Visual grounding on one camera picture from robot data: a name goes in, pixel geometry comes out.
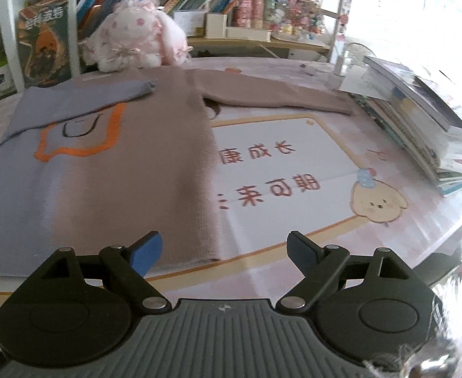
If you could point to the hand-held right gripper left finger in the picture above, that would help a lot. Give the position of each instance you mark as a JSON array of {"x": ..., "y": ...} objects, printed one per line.
[{"x": 146, "y": 254}]

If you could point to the white shelf unit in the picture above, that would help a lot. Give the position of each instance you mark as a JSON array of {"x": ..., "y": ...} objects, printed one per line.
[{"x": 6, "y": 27}]

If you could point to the pink and white plush bunny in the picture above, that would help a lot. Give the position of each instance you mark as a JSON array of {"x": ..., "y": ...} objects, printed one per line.
[{"x": 136, "y": 35}]

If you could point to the white note holder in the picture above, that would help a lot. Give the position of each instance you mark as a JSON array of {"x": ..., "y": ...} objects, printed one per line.
[{"x": 189, "y": 23}]

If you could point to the dark illustrated book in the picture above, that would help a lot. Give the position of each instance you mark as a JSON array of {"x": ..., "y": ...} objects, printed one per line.
[{"x": 46, "y": 43}]

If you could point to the row of decorated tape rolls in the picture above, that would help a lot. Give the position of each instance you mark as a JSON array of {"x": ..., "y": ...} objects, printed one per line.
[{"x": 256, "y": 8}]

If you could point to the stack of flat books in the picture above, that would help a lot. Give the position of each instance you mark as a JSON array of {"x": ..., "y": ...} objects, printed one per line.
[{"x": 416, "y": 122}]

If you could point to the purple and pink sweater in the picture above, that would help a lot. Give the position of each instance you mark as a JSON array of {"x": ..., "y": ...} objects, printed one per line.
[{"x": 116, "y": 173}]

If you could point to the white pen holder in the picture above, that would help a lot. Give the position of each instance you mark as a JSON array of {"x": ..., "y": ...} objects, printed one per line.
[{"x": 215, "y": 25}]

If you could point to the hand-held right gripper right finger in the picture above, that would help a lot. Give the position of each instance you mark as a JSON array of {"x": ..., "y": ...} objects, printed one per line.
[{"x": 303, "y": 252}]

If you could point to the low white organiser box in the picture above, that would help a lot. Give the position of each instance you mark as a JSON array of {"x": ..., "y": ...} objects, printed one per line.
[{"x": 248, "y": 34}]

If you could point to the small white charger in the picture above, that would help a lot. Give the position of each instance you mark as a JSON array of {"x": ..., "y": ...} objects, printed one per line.
[{"x": 311, "y": 70}]

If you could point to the pink cartoon desk mat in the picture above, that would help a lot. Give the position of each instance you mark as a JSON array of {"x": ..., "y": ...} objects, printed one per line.
[{"x": 294, "y": 212}]

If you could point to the cluster of small colourful figurines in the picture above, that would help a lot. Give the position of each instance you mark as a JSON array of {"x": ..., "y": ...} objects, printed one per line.
[{"x": 301, "y": 19}]

